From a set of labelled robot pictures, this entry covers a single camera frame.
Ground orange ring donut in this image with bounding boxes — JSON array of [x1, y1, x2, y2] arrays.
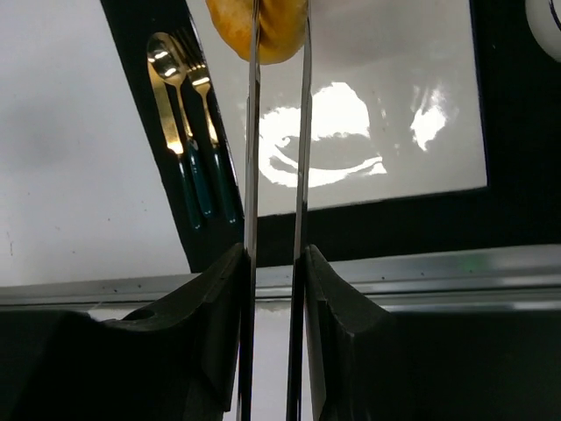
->
[[206, 0, 309, 65]]

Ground gold knife green handle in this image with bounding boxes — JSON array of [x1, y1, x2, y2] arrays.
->
[[146, 60, 202, 232]]

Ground gold spoon green handle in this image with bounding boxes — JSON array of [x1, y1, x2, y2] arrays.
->
[[146, 32, 214, 218]]

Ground gold fork green handle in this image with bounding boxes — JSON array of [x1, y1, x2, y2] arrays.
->
[[174, 26, 238, 225]]

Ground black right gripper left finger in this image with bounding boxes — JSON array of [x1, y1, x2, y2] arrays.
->
[[1, 245, 248, 420]]

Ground metal serving tongs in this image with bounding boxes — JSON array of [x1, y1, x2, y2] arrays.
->
[[237, 1, 313, 420]]

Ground black placemat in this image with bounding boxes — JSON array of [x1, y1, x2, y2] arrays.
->
[[102, 1, 560, 272]]

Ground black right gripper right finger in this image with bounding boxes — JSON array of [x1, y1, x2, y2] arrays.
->
[[302, 246, 560, 420]]

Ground white square plate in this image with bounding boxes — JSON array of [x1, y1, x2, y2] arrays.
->
[[187, 1, 487, 217]]

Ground aluminium table rail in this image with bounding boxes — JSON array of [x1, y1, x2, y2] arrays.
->
[[1, 245, 560, 308]]

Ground white soup bowl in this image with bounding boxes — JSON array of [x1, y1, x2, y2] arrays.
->
[[525, 0, 561, 62]]

